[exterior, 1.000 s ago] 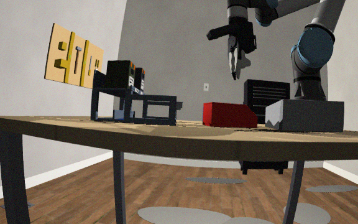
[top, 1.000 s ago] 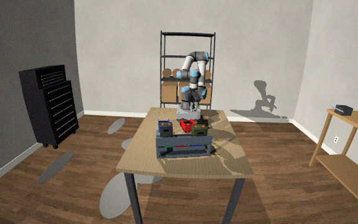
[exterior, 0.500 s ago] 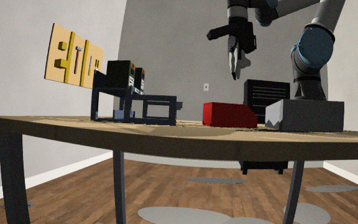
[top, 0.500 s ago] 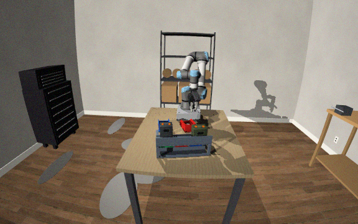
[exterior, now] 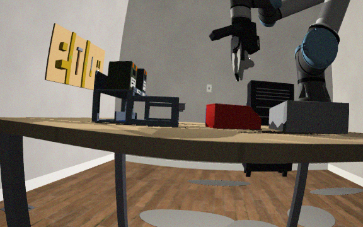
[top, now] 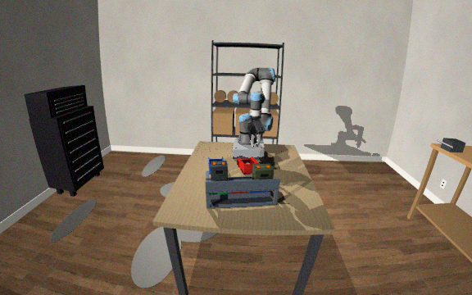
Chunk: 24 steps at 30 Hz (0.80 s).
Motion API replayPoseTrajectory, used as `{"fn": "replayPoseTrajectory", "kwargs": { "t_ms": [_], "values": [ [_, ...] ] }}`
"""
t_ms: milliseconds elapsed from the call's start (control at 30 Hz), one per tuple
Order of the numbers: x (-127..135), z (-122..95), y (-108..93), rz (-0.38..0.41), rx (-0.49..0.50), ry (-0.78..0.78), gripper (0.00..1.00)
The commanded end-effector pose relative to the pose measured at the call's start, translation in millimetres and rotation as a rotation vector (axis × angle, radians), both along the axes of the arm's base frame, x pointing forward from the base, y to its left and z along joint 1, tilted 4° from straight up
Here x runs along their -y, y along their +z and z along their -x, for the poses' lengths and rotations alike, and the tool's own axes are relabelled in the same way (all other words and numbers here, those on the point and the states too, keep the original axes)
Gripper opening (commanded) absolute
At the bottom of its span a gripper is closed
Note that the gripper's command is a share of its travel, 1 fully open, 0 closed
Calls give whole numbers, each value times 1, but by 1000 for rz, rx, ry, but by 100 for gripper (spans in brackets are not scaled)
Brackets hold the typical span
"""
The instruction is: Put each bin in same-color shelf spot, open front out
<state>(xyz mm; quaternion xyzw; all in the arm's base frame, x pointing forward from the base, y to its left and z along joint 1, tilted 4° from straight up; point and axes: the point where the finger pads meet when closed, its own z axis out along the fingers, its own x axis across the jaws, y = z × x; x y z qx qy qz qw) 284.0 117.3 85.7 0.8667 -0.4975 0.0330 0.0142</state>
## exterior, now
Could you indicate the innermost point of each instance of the grey metal shelf rack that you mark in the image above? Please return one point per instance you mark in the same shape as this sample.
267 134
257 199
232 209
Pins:
127 113

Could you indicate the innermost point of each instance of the olive green case with orange latches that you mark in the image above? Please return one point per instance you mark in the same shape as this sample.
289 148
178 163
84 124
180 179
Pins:
121 75

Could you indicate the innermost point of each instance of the dark grey case with orange latches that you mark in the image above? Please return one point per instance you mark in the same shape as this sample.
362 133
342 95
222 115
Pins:
141 80

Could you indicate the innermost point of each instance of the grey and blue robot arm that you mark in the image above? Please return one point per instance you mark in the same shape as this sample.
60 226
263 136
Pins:
319 46

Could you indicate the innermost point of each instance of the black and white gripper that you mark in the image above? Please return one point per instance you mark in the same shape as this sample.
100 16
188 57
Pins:
242 44

